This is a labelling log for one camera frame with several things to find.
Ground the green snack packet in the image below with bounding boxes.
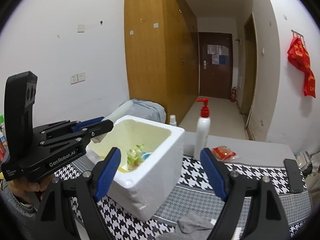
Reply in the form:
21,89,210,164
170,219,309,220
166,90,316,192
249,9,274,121
127,144,144,171

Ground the white styrofoam box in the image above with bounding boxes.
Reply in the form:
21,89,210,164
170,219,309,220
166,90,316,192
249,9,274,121
87,115,185,221

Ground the grey sock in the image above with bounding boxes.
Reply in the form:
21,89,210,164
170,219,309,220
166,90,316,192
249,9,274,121
156,212,214,240

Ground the person left hand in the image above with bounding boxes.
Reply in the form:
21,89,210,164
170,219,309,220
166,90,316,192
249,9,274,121
8,174,54,200

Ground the black smartphone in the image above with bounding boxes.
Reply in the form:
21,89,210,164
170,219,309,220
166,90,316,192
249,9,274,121
284,159,304,194

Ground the grey blue cloth heap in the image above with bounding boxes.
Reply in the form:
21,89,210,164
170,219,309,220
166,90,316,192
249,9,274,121
125,99,167,124

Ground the houndstooth patterned table cloth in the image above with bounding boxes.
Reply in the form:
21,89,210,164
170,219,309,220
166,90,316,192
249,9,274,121
53,132,313,240

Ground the red snack packet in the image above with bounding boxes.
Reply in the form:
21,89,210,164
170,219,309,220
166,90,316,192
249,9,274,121
211,146,237,161

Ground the small clear spray bottle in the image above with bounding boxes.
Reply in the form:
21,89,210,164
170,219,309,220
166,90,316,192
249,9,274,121
169,114,177,126

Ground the white red pump bottle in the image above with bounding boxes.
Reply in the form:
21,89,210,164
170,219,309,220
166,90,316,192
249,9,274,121
194,98,211,160

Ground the wooden wardrobe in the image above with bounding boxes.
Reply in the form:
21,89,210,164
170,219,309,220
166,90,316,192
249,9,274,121
124,0,199,124

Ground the red fire extinguisher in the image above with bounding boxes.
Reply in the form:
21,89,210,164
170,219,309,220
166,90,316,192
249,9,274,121
231,87,237,102

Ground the dark brown entrance door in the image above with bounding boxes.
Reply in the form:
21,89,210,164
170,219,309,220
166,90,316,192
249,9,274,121
199,32,233,99

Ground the wooden side door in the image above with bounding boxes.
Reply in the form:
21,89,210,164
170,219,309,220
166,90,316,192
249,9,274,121
241,14,257,116

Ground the red hanging bag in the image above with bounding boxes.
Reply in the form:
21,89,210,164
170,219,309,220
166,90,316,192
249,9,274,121
287,36,316,98

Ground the white wall socket pair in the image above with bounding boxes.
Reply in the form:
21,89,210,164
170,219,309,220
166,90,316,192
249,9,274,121
70,72,86,85

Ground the white wall switch plate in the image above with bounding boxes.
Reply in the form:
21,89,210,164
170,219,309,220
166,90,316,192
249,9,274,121
77,24,85,33

